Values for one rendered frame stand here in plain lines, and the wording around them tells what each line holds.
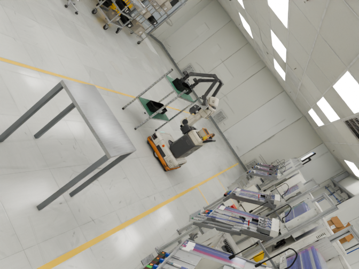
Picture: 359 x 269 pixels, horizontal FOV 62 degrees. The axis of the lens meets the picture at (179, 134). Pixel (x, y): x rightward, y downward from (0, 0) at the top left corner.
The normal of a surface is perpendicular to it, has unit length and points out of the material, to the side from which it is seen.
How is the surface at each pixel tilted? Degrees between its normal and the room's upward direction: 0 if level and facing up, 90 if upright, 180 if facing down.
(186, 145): 90
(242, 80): 90
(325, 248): 90
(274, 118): 90
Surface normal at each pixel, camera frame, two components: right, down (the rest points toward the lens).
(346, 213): -0.33, -0.02
